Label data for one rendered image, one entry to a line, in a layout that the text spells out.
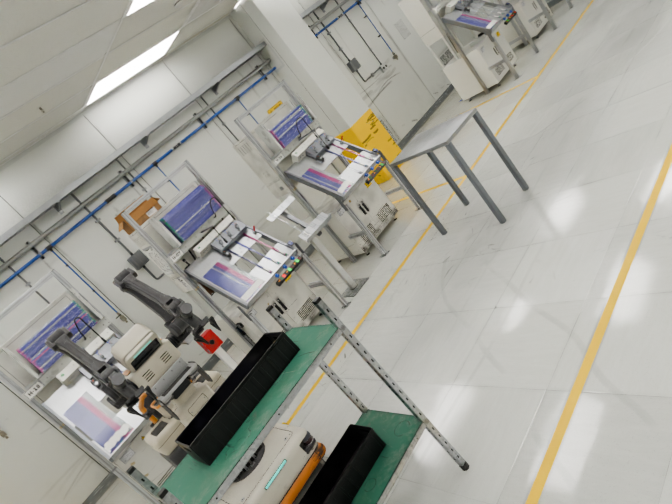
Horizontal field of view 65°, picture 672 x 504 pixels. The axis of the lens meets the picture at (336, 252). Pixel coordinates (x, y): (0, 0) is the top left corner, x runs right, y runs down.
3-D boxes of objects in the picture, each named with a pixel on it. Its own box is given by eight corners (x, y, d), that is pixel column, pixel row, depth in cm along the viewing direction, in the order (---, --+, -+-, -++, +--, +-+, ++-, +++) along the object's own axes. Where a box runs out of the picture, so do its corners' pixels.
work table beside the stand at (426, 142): (504, 223, 407) (446, 141, 385) (442, 235, 467) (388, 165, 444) (529, 187, 427) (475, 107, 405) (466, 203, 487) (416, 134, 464)
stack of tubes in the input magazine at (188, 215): (222, 205, 480) (202, 183, 472) (183, 242, 454) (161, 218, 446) (217, 208, 490) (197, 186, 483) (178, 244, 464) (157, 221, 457)
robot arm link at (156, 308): (127, 275, 289) (114, 288, 284) (125, 264, 278) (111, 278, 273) (191, 324, 286) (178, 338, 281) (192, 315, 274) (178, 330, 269)
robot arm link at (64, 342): (66, 330, 261) (47, 347, 256) (61, 323, 257) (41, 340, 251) (124, 371, 244) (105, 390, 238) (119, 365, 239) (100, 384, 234)
